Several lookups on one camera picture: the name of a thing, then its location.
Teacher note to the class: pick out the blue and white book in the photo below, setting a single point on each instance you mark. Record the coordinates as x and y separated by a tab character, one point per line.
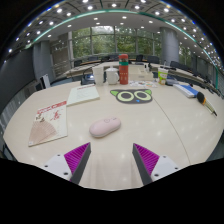
186	90

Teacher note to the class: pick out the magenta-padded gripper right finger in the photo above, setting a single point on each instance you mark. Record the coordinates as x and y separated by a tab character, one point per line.
163	166

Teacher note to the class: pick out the dark office chairs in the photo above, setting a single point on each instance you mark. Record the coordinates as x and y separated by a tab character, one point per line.
153	59

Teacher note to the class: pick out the ceiling lights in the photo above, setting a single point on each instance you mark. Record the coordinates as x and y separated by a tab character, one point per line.
90	7

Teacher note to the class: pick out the red and white fan booklet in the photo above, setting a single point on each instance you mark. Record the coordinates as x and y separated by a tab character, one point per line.
48	123

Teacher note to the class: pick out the pink computer mouse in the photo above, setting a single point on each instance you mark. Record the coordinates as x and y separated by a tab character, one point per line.
104	127

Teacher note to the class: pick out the white lidded mug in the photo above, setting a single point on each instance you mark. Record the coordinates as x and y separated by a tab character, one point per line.
111	76

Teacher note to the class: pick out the beige desk organizer tray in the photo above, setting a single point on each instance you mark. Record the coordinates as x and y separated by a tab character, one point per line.
138	74

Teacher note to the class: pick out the black and yellow microphone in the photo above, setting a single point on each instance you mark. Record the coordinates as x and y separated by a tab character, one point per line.
201	97

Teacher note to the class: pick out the black desk microphone base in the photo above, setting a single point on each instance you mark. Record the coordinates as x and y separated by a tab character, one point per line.
88	80
172	82

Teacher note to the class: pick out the cream paper document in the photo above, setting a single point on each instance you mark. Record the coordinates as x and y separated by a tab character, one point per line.
82	94

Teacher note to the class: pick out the cat face mouse pad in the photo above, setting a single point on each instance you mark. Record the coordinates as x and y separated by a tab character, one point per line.
131	96

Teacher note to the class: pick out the printed paper cup with straw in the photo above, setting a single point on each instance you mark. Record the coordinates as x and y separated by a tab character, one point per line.
162	77

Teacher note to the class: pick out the white standing board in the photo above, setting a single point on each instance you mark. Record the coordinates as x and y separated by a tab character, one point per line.
45	81

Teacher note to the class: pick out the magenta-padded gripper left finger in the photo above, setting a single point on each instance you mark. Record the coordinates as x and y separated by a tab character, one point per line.
58	165

